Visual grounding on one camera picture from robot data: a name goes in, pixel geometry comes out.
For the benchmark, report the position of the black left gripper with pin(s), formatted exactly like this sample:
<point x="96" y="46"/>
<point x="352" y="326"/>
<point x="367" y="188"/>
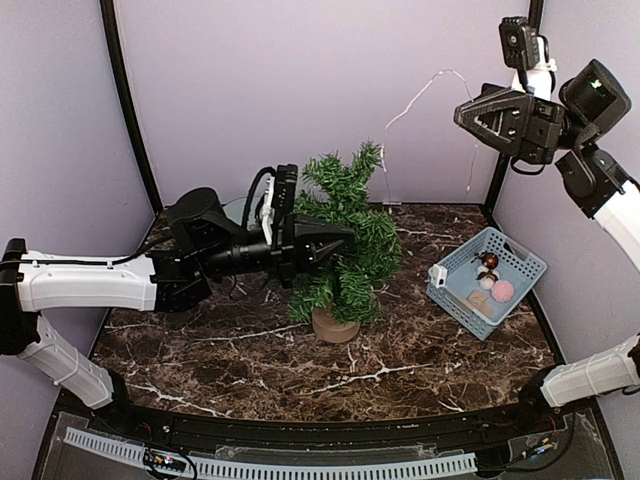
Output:
<point x="285" y="241"/>

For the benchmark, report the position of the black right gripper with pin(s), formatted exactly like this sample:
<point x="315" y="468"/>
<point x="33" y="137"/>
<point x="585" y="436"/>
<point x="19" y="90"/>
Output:
<point x="530" y="125"/>

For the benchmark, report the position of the small green christmas tree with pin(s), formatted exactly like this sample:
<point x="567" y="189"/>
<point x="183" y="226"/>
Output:
<point x="340" y="297"/>

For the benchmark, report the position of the white light battery box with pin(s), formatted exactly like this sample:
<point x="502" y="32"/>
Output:
<point x="438" y="275"/>

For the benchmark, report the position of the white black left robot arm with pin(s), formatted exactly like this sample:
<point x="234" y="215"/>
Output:
<point x="208" y="247"/>

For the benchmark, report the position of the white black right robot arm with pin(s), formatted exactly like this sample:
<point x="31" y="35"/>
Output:
<point x="565" y="133"/>

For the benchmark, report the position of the light blue ceramic plate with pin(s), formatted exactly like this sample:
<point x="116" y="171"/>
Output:
<point x="235" y="208"/>

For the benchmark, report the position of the dark red bauble ornament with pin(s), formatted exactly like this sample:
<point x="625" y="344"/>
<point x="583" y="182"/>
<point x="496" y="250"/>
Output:
<point x="490" y="260"/>

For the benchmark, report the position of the light blue plastic basket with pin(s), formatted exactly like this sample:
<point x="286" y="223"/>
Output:
<point x="517" y="265"/>

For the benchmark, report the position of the brown gingerbread ornament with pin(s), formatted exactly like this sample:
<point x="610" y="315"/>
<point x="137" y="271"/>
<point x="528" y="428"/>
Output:
<point x="479" y="301"/>

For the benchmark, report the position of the pink pompom ornament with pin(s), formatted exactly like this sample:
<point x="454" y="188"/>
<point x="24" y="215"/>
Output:
<point x="502" y="291"/>

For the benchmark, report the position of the black front rail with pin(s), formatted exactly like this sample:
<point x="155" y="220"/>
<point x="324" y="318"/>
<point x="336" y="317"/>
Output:
<point x="199" y="432"/>

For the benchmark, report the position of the white slotted cable duct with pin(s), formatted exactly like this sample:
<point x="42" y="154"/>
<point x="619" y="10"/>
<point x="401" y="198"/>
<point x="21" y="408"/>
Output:
<point x="255" y="463"/>

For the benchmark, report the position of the left black corner post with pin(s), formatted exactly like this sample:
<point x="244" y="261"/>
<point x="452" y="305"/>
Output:
<point x="119" y="72"/>

